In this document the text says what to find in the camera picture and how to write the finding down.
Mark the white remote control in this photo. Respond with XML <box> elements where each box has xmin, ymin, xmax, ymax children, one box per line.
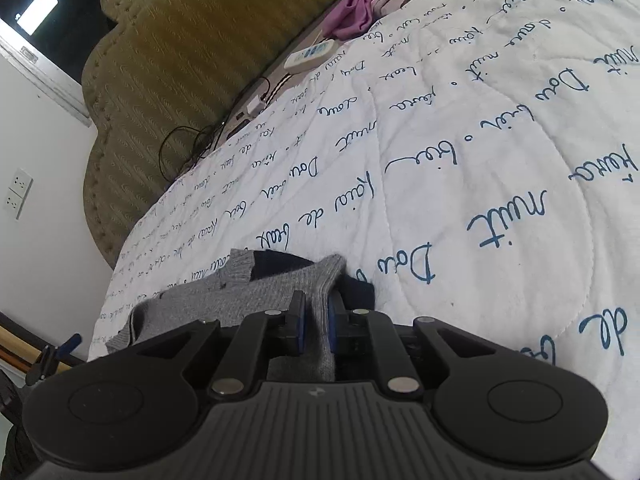
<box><xmin>283</xmin><ymin>38</ymin><xmax>339</xmax><ymax>72</ymax></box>

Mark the grey sweater with navy sleeves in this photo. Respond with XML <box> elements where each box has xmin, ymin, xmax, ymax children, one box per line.
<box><xmin>105</xmin><ymin>248</ymin><xmax>376</xmax><ymax>384</ymax></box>

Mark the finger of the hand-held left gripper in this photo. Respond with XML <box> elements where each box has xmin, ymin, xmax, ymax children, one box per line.
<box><xmin>27</xmin><ymin>332</ymin><xmax>82</xmax><ymax>387</ymax></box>

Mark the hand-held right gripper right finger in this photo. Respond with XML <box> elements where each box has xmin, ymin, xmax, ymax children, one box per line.
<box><xmin>327</xmin><ymin>292</ymin><xmax>505</xmax><ymax>398</ymax></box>

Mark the wooden bed frame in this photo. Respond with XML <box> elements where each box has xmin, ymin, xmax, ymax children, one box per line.
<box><xmin>0</xmin><ymin>311</ymin><xmax>83</xmax><ymax>377</ymax></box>

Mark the olive padded headboard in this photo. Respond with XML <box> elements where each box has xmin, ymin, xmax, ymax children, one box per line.
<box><xmin>80</xmin><ymin>0</ymin><xmax>401</xmax><ymax>269</ymax></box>

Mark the white quilt with blue script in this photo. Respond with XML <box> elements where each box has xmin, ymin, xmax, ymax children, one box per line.
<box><xmin>87</xmin><ymin>0</ymin><xmax>640</xmax><ymax>441</ymax></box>

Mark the black cable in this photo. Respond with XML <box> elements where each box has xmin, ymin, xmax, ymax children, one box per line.
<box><xmin>158</xmin><ymin>76</ymin><xmax>272</xmax><ymax>172</ymax></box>

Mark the purple cloth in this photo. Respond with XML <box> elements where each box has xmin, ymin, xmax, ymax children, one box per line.
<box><xmin>320</xmin><ymin>0</ymin><xmax>397</xmax><ymax>41</ymax></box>

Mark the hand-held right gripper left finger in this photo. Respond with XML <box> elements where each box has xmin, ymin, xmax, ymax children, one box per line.
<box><xmin>134</xmin><ymin>290</ymin><xmax>307</xmax><ymax>399</ymax></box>

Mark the window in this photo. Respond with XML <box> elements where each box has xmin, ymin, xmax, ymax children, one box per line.
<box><xmin>0</xmin><ymin>0</ymin><xmax>118</xmax><ymax>127</ymax></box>

